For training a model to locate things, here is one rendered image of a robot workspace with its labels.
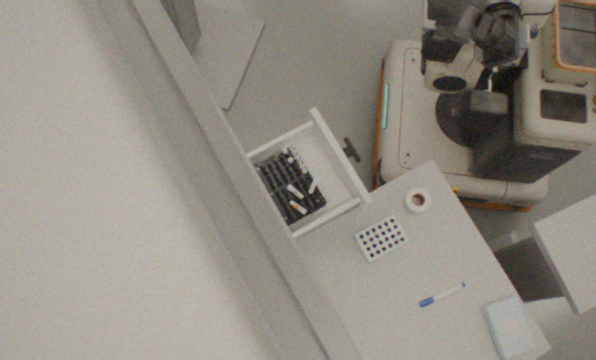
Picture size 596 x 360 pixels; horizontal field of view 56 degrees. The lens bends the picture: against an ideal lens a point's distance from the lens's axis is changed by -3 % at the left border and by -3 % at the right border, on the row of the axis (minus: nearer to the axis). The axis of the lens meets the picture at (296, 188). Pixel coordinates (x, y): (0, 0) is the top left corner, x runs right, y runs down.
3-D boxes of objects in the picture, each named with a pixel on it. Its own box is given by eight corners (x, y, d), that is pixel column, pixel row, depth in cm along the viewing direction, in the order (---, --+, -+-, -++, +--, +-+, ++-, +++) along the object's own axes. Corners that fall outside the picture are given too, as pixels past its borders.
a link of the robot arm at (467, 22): (488, 44, 124) (498, 21, 123) (460, 24, 118) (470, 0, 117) (458, 38, 131) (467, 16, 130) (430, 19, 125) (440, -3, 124)
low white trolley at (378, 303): (384, 214, 238) (432, 157, 165) (464, 346, 226) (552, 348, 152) (261, 283, 229) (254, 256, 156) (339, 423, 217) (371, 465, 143)
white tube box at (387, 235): (391, 216, 160) (394, 214, 156) (406, 243, 158) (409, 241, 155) (352, 237, 158) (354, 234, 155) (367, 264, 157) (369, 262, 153)
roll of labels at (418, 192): (422, 219, 160) (425, 216, 156) (399, 209, 161) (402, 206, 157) (430, 196, 162) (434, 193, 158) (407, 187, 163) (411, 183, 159)
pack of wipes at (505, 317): (480, 306, 154) (486, 305, 150) (511, 295, 156) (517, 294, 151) (500, 360, 151) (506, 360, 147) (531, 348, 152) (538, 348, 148)
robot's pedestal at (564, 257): (512, 230, 239) (612, 182, 165) (546, 295, 232) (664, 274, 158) (451, 258, 235) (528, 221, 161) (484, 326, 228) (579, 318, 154)
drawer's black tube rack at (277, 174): (292, 152, 156) (292, 144, 150) (324, 207, 152) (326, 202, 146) (219, 191, 153) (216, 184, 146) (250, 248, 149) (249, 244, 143)
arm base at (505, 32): (519, 58, 124) (518, 12, 127) (499, 44, 119) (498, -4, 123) (486, 69, 131) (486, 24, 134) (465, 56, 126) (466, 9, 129)
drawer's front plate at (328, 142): (312, 121, 160) (315, 105, 150) (366, 210, 154) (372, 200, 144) (307, 124, 160) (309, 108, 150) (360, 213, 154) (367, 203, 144)
